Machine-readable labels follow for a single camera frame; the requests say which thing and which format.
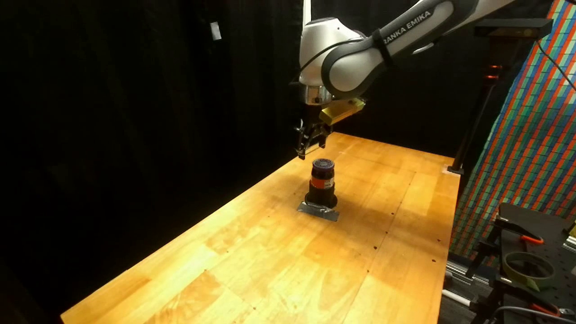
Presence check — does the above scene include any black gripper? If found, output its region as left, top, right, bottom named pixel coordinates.
left=296, top=103, right=332, bottom=163

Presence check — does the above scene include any grey flat metal plate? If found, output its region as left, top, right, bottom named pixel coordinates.
left=298, top=201, right=343, bottom=224

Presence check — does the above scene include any white vertical pole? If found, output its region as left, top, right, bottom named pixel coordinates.
left=301, top=0, right=316, bottom=28

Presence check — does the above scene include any white tag on curtain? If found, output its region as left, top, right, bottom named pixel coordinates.
left=210, top=21, right=226, bottom=44

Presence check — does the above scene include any black tripod stand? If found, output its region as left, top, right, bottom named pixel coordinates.
left=447, top=17, right=555, bottom=177

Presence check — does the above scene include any colourful checkered panel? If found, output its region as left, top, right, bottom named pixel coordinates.
left=451, top=0, right=576, bottom=262

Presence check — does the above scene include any black clamp assembly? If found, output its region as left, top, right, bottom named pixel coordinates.
left=471, top=202, right=576, bottom=324

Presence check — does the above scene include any grey tape roll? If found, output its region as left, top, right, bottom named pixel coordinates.
left=501, top=249, right=559, bottom=285

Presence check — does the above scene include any yellowish wrist camera box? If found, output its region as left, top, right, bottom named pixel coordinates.
left=319, top=96, right=368, bottom=129

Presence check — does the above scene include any aluminium rail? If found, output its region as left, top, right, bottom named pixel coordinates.
left=442, top=253, right=503, bottom=310

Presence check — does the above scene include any orange clamp handle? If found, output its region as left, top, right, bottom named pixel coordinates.
left=519, top=233, right=548, bottom=247

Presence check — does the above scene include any thin grey hanging cable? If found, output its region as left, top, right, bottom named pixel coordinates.
left=535, top=35, right=576, bottom=94

